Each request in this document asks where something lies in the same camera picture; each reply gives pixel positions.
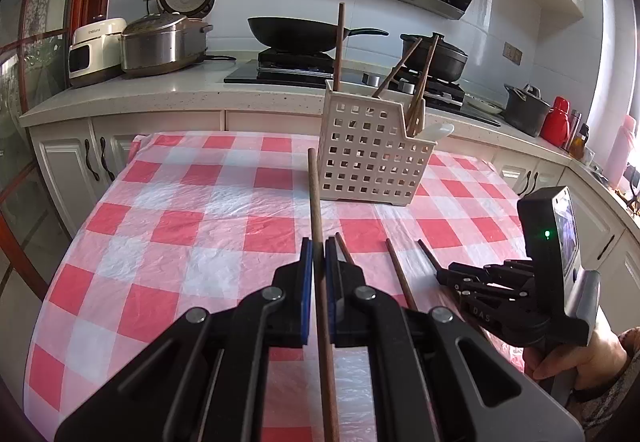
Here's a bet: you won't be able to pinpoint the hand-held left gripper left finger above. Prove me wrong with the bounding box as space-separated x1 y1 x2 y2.
55 238 315 442

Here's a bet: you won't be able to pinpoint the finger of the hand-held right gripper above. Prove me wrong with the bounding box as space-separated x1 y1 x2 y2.
457 278 539 311
436 259 537 287

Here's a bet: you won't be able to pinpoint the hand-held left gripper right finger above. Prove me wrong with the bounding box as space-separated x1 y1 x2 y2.
324 236 586 442

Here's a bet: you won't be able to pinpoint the brown wooden chopstick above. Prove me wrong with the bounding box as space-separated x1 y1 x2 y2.
307 148 341 442
334 232 357 267
406 34 440 133
417 238 443 273
372 38 424 99
333 2 346 92
385 238 419 311

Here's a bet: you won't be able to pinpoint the white perforated utensil basket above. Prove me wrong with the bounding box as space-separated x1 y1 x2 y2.
317 79 440 207

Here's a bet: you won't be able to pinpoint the white plastic spoon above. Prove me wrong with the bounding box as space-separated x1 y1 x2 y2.
417 123 456 143

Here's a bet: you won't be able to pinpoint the person's right forearm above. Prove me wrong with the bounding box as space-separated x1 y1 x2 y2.
565 327 640 434

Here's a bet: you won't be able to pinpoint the person's right hand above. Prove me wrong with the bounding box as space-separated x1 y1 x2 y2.
522 322 629 392

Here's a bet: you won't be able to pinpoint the seasoning bottles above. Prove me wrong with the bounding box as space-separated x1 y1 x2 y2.
569 109 594 161

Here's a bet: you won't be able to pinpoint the pink bottle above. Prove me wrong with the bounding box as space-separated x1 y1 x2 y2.
602 114 638 189

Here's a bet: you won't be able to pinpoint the red bottle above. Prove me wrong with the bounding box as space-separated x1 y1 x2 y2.
540 96 571 149

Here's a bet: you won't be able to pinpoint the grey lidded stock pot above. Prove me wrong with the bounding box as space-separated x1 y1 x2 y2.
502 82 551 137

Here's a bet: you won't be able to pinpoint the red white checked tablecloth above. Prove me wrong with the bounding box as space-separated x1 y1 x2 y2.
22 132 541 442

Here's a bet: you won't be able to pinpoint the black lidded cooking pot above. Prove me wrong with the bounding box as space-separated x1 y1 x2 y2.
400 32 469 83

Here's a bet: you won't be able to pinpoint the black glass gas stove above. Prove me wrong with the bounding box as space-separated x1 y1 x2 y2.
223 49 502 127

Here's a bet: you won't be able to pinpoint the speckled kitchen countertop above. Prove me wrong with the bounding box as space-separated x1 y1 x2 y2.
19 56 640 217

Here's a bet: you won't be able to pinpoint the black wok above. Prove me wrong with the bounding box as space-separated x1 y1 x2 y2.
247 16 390 55

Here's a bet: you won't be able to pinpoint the open steel rice cooker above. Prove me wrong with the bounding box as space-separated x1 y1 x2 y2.
120 0 217 78

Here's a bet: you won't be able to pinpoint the white small kitchen appliance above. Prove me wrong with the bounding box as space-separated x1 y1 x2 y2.
68 16 128 88

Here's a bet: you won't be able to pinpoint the wooden framed glass door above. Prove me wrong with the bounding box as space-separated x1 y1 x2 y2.
0 0 126 287

